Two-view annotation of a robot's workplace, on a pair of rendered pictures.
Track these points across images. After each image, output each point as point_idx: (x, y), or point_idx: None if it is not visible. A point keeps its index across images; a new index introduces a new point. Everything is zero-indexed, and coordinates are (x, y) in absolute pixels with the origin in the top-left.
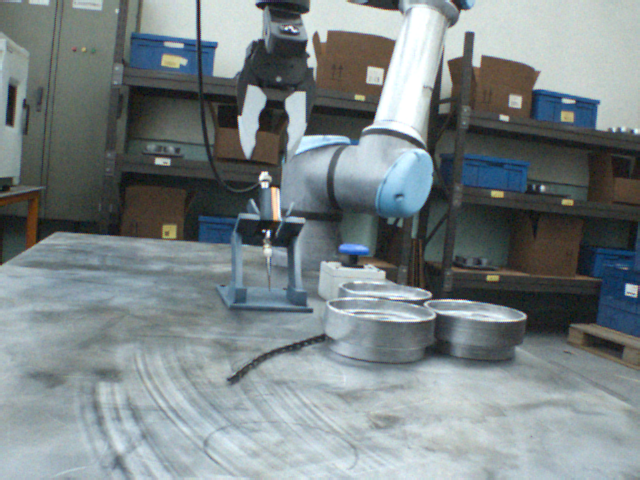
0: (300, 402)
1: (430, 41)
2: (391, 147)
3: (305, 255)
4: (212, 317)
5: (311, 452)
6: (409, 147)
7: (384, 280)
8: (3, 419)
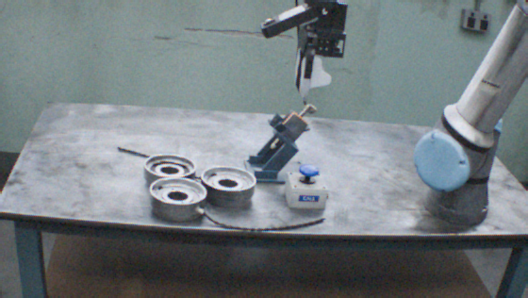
0: (100, 157)
1: (503, 38)
2: (436, 124)
3: (427, 192)
4: (221, 156)
5: (62, 152)
6: (441, 129)
7: (412, 231)
8: (87, 123)
